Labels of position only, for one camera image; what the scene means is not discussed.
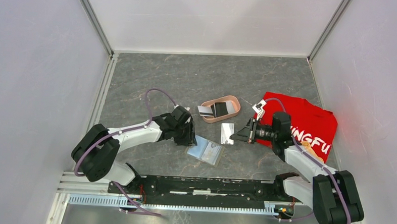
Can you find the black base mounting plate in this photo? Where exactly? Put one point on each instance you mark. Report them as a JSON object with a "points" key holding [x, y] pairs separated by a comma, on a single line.
{"points": [[207, 192]]}

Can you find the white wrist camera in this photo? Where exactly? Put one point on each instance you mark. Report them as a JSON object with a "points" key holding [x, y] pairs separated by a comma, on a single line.
{"points": [[259, 109], [181, 111]]}

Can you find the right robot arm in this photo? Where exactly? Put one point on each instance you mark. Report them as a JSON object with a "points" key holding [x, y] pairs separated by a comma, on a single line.
{"points": [[332, 195]]}

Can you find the red printed t-shirt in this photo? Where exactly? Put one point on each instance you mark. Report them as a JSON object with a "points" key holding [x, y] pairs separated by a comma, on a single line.
{"points": [[309, 123]]}

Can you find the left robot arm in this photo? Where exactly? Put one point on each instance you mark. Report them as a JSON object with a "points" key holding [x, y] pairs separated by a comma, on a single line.
{"points": [[95, 154]]}

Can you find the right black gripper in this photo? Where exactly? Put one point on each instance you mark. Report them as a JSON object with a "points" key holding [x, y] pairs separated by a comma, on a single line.
{"points": [[245, 134]]}

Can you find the pink oval tray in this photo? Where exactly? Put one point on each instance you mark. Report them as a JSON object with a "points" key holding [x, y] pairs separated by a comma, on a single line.
{"points": [[233, 107]]}

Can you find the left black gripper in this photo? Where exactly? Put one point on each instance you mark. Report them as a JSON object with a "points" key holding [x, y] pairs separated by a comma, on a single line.
{"points": [[190, 138]]}

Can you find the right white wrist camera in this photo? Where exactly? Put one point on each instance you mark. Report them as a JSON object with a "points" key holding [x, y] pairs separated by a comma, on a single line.
{"points": [[259, 109]]}

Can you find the grey card holder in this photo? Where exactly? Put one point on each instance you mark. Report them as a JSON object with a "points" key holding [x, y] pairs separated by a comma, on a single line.
{"points": [[206, 151]]}

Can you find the aluminium frame rail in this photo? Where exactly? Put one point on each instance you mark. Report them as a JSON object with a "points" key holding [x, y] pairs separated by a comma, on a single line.
{"points": [[105, 193]]}

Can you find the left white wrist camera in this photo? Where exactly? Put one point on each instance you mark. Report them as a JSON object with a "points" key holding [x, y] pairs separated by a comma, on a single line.
{"points": [[181, 111]]}

